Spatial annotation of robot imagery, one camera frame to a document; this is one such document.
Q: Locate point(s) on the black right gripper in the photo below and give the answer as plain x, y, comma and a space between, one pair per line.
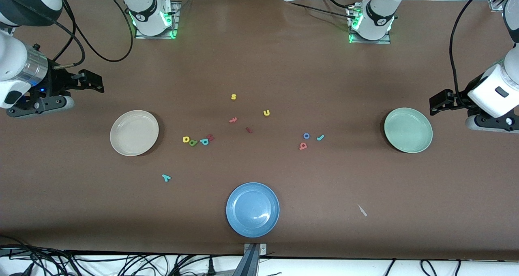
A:
59, 84

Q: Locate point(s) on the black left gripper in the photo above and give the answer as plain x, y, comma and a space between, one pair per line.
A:
457, 99

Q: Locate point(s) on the teal letter Y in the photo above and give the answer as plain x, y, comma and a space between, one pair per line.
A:
166, 178

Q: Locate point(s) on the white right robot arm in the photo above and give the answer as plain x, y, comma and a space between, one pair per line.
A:
16, 57

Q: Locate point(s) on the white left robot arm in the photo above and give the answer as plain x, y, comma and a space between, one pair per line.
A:
498, 85

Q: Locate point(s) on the light green plate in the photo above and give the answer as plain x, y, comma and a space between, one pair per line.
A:
408, 130

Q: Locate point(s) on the beige brown plate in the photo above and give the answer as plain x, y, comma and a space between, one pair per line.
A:
134, 133

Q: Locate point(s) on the teal letter P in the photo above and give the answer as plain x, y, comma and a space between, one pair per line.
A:
204, 142

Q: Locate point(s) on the white paper scrap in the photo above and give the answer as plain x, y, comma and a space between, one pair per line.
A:
362, 210

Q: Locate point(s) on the brown table cover sheet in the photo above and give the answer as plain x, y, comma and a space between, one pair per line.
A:
259, 57

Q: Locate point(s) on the blue plate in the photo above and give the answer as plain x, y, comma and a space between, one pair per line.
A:
252, 210

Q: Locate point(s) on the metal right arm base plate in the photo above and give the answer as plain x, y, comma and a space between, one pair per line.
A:
175, 20

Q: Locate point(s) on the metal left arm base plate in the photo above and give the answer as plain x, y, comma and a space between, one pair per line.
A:
352, 41

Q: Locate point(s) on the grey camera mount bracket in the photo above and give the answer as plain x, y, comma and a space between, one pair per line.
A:
251, 259

